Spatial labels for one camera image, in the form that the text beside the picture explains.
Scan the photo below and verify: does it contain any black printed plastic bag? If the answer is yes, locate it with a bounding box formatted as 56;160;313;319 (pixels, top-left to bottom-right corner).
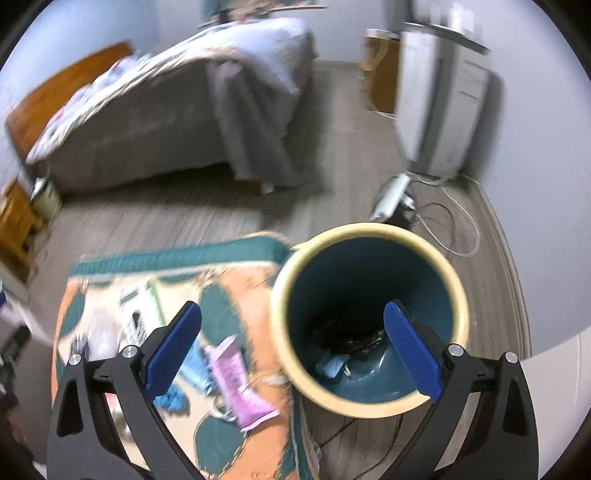
342;329;386;357

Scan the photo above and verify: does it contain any purple pink pouch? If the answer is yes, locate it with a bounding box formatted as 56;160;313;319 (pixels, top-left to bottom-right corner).
204;335;280;433

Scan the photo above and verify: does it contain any teal yellow trash bin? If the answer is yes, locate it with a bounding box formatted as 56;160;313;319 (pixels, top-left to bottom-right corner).
270;223;470;419

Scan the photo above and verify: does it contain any crumpled blue glove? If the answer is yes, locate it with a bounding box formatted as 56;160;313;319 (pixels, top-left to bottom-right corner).
153;346;215;415

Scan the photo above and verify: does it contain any white green medicine box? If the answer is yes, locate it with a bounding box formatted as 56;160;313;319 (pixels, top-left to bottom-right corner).
83;279;166;359

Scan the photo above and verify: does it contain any patterned teal orange rug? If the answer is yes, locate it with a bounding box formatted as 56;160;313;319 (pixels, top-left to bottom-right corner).
47;233;320;479

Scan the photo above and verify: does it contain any white board panel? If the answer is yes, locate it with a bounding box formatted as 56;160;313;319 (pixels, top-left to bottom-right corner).
522;329;591;477

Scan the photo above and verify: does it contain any white power strip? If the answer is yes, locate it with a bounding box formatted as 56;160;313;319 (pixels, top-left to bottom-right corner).
369;173;416;228

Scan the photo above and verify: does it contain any green white small bin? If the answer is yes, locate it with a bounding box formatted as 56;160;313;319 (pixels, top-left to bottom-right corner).
30;177;63;221

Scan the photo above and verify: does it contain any wooden stool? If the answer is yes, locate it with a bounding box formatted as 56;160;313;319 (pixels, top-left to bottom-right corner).
0;178;47;283

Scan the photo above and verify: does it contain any bed with grey cover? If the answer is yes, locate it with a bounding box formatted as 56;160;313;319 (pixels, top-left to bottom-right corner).
27;31;315;194

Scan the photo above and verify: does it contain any wooden headboard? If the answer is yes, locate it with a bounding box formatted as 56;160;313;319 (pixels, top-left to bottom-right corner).
5;40;134;162

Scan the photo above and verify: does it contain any white air purifier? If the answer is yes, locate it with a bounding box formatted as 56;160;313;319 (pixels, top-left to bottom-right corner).
394;22;490;179

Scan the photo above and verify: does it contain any wooden cabinet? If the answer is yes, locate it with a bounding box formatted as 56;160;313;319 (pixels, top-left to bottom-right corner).
360;29;401;118

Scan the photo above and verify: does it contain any floral quilt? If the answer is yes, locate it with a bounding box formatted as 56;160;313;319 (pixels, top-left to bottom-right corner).
26;18;312;165

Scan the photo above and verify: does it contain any white power cable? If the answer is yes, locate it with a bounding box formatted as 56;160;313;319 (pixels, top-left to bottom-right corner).
407;170;482;258

